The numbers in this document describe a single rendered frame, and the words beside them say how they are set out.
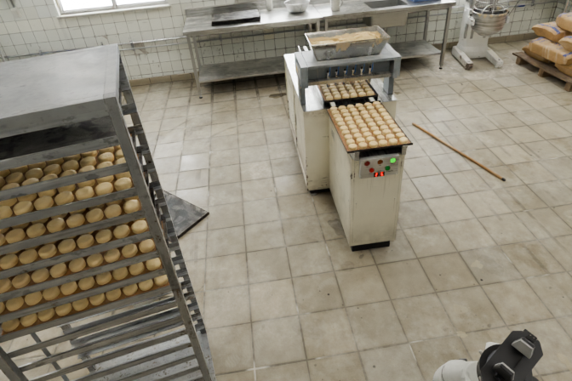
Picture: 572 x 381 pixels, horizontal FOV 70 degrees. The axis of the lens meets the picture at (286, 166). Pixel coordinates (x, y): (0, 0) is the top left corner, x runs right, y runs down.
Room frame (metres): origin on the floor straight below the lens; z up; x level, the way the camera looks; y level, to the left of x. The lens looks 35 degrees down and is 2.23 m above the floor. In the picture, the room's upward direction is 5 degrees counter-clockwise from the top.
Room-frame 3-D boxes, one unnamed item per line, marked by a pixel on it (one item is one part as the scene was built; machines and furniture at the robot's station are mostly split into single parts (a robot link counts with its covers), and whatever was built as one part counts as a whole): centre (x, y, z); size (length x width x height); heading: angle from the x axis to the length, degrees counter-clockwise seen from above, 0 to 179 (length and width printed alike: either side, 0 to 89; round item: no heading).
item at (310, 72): (2.89, -0.51, 1.01); 0.72 x 0.33 x 0.34; 94
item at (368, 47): (2.89, -0.51, 1.25); 0.56 x 0.29 x 0.14; 94
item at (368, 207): (2.39, -0.54, 0.45); 0.70 x 0.34 x 0.90; 4
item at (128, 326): (1.30, 0.84, 0.42); 0.64 x 0.03 x 0.03; 106
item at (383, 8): (5.43, -0.58, 0.61); 3.40 x 0.70 x 1.22; 95
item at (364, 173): (2.03, -0.57, 0.77); 0.24 x 0.04 x 0.14; 94
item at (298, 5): (5.44, -0.32, 0.94); 0.33 x 0.33 x 0.12
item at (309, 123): (3.37, -0.48, 0.42); 1.28 x 0.72 x 0.84; 4
